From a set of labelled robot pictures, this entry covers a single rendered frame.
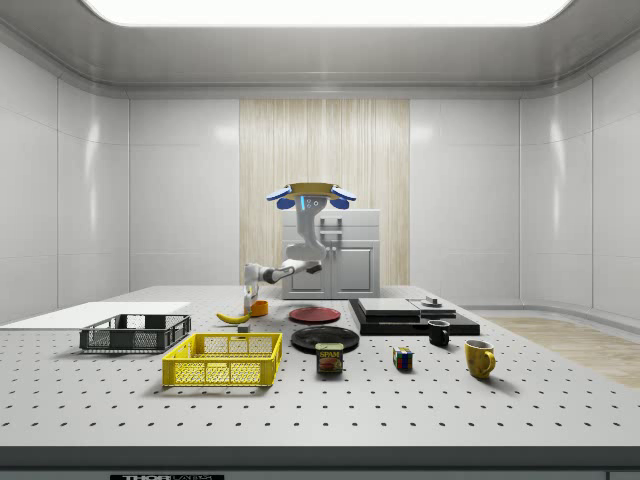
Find red plate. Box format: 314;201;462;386
288;306;342;324

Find yellow mug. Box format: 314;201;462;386
464;339;498;380

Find black stove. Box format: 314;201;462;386
348;294;482;337

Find yellow basket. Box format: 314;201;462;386
161;332;284;389

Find black mug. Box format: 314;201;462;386
427;319;452;348

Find dark grey basket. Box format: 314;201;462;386
78;313;193;355

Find black plate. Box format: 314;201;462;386
290;326;361;353

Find flat-sided can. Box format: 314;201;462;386
315;342;346;375

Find white cabinet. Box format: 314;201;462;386
280;208;382;301

